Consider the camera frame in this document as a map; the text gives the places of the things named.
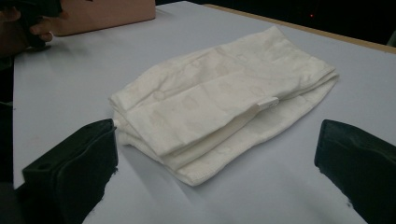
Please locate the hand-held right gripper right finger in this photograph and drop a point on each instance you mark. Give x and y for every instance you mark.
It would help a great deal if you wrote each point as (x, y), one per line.
(361, 165)

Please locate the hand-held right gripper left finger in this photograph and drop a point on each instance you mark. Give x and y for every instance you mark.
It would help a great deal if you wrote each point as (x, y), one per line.
(68, 174)

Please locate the white cloth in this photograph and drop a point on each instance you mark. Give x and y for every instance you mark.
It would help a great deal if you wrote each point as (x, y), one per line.
(218, 102)

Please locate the brown cardboard box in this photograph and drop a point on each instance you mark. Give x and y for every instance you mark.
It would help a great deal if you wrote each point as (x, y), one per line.
(106, 14)

